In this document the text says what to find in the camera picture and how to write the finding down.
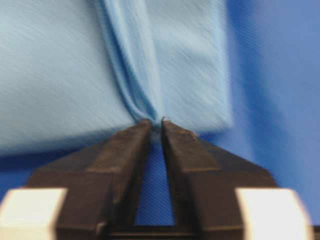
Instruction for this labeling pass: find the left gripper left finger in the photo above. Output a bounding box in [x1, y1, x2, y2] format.
[0, 119, 152, 240]

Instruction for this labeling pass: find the light blue towel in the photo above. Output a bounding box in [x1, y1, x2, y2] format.
[0, 0, 233, 156]

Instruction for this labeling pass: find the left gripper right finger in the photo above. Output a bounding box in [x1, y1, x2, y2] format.
[161, 119, 313, 240]

